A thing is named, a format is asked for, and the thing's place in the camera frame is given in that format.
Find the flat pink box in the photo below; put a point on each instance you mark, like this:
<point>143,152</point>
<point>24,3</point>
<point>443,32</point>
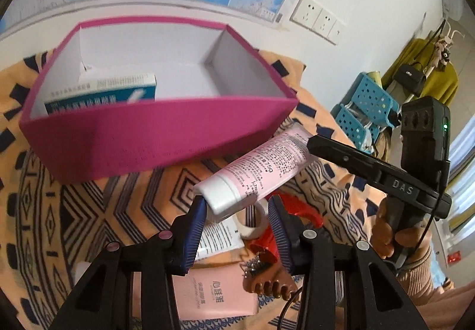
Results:
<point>215,296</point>

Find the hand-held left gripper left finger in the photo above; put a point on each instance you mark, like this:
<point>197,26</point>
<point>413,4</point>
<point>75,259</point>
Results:
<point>193,233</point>

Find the pink tube with white cap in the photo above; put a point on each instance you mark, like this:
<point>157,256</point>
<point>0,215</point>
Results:
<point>259,166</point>

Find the mustard yellow garment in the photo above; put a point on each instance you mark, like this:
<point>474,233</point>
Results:
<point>441,83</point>

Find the white coat rack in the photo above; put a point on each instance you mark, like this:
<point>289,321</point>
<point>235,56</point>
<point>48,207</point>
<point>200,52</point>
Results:
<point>451,35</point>

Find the white printed leaflet box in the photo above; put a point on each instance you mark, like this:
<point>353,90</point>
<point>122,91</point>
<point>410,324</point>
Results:
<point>219,241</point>

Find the white wall socket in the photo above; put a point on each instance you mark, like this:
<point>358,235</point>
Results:
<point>306,11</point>
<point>325,23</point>

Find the magenta cardboard box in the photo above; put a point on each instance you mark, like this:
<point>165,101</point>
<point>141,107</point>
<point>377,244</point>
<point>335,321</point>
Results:
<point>148,137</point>

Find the black handbag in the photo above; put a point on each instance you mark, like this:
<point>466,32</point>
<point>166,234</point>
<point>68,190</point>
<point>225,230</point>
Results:
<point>410,79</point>

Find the orange patterned blanket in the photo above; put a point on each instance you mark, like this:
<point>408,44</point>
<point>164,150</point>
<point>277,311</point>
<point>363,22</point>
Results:
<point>111,211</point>

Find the person's right forearm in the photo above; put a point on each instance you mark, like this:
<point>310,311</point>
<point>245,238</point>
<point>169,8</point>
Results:
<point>434,289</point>

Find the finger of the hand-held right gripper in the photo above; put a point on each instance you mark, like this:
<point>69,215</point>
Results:
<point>345,157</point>

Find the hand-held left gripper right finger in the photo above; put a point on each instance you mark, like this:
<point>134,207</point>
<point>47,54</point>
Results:
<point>278,235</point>

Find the blue perforated plastic rack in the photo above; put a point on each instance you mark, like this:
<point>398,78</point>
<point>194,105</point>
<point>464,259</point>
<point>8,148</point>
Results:
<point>367,100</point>

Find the small hanging plush toy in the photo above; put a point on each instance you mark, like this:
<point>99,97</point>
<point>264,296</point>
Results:
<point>443,50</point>

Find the blue and white medicine box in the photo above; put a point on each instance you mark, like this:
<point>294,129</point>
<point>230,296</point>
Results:
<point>92,102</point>

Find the person's right hand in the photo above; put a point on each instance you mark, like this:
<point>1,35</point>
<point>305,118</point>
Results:
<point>408,239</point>

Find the brown wooden massage comb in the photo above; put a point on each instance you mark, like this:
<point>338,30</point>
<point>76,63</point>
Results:
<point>267,281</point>

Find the white wall switch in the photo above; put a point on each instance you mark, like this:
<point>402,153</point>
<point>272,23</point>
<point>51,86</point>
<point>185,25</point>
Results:
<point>336,32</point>

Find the white tape roll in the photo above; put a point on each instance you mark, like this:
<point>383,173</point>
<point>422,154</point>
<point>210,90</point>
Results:
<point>256,231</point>

